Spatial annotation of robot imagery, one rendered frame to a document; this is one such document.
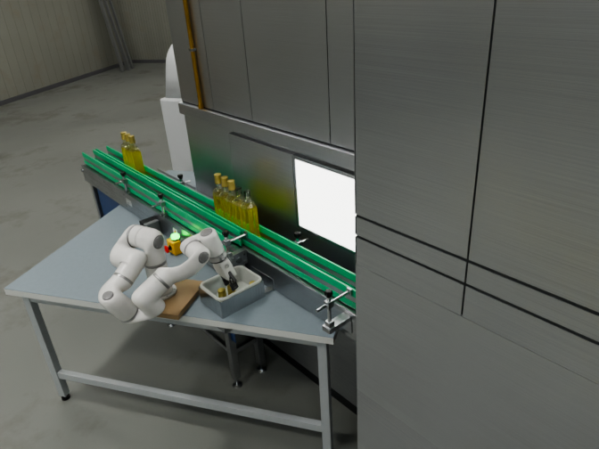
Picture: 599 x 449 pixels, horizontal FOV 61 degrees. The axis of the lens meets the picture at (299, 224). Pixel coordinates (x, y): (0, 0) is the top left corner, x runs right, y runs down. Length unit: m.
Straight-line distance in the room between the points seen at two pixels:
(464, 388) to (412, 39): 0.86
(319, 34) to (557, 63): 1.06
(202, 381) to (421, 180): 2.06
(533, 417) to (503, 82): 0.76
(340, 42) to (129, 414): 2.10
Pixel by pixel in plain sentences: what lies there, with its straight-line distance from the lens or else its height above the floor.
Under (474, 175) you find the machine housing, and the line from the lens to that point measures 1.13.
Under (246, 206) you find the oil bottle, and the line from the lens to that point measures 2.25.
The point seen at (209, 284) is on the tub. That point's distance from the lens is 2.22.
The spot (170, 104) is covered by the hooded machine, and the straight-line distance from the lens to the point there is 4.70.
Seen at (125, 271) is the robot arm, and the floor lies 0.99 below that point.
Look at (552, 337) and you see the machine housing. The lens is 1.20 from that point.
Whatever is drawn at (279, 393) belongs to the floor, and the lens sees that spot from 2.84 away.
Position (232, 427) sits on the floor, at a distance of 2.72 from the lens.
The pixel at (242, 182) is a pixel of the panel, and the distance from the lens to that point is 2.49.
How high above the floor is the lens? 2.02
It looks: 27 degrees down
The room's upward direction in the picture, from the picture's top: 4 degrees counter-clockwise
